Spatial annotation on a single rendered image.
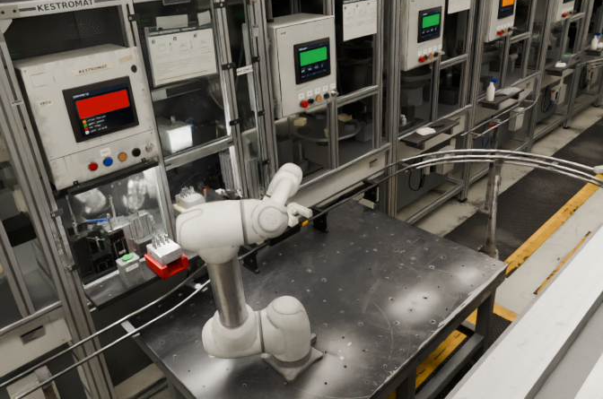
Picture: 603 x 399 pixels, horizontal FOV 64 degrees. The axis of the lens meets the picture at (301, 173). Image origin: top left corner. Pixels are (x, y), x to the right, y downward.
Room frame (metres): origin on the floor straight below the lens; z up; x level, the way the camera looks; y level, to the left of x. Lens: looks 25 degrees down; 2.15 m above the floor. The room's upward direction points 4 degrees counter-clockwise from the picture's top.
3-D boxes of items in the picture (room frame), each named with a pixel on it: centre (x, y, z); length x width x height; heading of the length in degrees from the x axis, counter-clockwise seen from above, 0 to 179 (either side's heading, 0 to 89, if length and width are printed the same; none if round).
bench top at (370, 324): (1.81, -0.07, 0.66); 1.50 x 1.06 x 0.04; 132
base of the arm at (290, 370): (1.43, 0.07, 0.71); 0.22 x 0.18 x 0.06; 132
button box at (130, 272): (1.67, 0.74, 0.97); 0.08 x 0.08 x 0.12; 42
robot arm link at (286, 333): (1.41, 0.09, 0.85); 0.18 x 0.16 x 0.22; 96
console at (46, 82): (1.85, 0.83, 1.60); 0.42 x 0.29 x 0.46; 132
